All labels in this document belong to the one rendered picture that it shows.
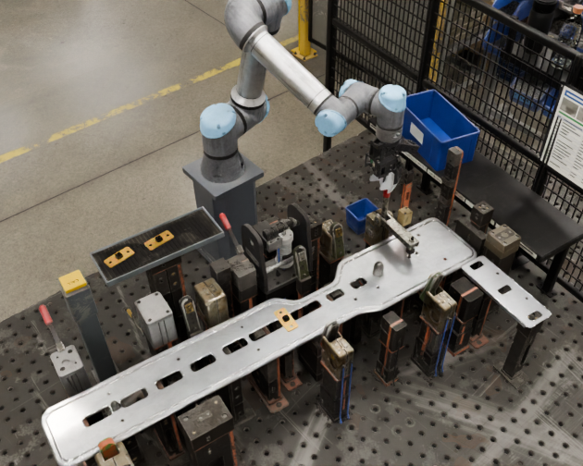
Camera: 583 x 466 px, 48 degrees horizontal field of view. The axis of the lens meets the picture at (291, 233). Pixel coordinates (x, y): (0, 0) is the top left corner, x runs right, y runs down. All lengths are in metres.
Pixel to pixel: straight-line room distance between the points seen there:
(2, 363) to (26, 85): 3.09
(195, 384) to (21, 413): 0.66
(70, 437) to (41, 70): 3.85
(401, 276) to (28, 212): 2.53
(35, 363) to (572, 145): 1.87
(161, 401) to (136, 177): 2.44
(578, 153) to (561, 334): 0.63
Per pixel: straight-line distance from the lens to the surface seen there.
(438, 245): 2.19
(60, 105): 4.87
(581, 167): 2.27
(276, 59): 1.84
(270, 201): 2.75
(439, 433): 2.13
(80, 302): 1.95
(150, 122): 4.53
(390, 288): 2.04
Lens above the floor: 2.53
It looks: 44 degrees down
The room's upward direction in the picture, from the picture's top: 1 degrees counter-clockwise
